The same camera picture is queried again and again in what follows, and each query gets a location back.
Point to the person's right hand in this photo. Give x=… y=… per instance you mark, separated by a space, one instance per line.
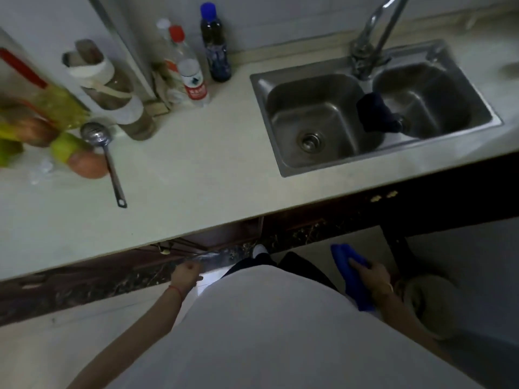
x=375 y=277

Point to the person's left hand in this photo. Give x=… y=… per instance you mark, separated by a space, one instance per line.
x=184 y=276

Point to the person's left fingers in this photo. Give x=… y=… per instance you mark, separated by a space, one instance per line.
x=196 y=275

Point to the person's right fingers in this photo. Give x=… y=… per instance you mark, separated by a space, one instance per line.
x=358 y=263

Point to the blue cleaning cloth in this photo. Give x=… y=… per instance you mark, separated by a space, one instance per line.
x=348 y=275

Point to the person's right forearm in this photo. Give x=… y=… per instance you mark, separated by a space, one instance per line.
x=409 y=324

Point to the person's left forearm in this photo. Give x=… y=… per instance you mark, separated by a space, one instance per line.
x=138 y=332

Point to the black trousers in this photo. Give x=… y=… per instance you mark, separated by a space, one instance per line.
x=300 y=265

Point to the white shoe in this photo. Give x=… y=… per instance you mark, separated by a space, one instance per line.
x=259 y=251

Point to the beige waste bin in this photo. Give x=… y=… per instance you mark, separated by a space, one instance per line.
x=434 y=303

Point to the white shirt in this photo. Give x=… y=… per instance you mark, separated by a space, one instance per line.
x=279 y=336

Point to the dark wooden base cabinet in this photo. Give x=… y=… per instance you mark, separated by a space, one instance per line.
x=446 y=190

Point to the metal sink drain strainer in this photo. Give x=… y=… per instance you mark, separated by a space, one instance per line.
x=311 y=142

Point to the dark blue rag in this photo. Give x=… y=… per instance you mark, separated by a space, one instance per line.
x=377 y=111

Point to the orange-red apple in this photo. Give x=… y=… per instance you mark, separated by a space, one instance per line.
x=89 y=165

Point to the stainless steel double sink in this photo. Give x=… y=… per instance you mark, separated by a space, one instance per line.
x=324 y=113

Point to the short brown jar white lid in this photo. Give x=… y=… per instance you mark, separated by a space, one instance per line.
x=138 y=121

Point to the metal skimmer ladle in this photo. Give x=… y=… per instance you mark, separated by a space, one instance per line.
x=95 y=134

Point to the green pear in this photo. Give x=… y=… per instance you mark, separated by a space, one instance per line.
x=9 y=153
x=67 y=146

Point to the clear bottle with red cap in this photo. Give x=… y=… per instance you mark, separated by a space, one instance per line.
x=192 y=78

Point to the red apple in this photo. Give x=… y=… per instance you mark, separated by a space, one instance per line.
x=38 y=131

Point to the yellow-green plastic bag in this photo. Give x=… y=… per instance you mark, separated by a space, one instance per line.
x=61 y=107

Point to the tall brown jar white band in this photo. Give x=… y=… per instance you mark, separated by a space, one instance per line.
x=101 y=80

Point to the dark bottle with blue cap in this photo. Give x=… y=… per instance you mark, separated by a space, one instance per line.
x=217 y=52

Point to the chrome faucet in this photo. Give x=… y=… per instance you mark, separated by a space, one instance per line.
x=371 y=32

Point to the clear bottle with white cap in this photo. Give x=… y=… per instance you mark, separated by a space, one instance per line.
x=164 y=44

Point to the white box with red stripe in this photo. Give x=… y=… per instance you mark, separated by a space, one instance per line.
x=20 y=72

